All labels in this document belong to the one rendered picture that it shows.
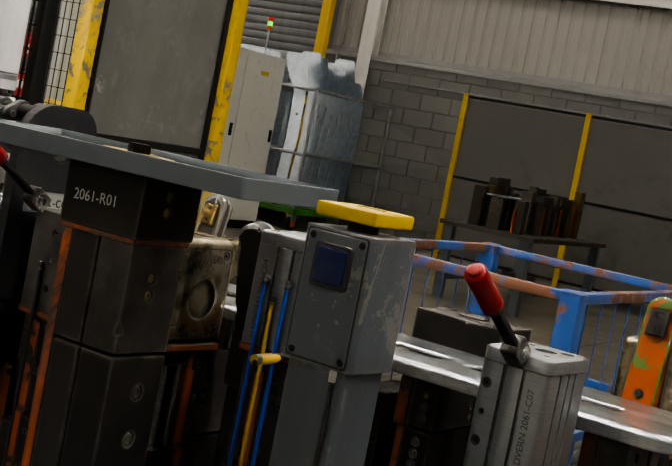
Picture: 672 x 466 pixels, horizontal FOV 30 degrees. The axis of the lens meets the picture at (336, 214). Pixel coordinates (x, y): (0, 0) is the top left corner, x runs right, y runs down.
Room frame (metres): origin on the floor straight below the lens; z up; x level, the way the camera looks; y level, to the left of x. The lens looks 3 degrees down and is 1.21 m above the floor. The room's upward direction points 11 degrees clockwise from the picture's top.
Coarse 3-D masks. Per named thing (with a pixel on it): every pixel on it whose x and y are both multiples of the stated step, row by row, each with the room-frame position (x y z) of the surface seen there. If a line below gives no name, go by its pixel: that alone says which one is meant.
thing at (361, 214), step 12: (324, 204) 1.02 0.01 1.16; (336, 204) 1.01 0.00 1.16; (348, 204) 1.03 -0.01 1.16; (336, 216) 1.01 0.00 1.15; (348, 216) 1.01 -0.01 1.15; (360, 216) 1.00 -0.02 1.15; (372, 216) 0.99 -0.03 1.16; (384, 216) 1.00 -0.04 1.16; (396, 216) 1.02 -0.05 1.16; (408, 216) 1.03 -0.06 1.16; (348, 228) 1.03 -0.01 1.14; (360, 228) 1.02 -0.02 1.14; (372, 228) 1.02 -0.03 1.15; (396, 228) 1.02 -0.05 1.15; (408, 228) 1.03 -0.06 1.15
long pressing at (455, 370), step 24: (408, 336) 1.46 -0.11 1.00; (408, 360) 1.28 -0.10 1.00; (432, 360) 1.32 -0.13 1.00; (456, 360) 1.35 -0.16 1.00; (480, 360) 1.39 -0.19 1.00; (456, 384) 1.24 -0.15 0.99; (600, 408) 1.23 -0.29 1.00; (624, 408) 1.26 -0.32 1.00; (648, 408) 1.28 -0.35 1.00; (600, 432) 1.15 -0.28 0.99; (624, 432) 1.14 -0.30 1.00; (648, 432) 1.13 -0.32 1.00
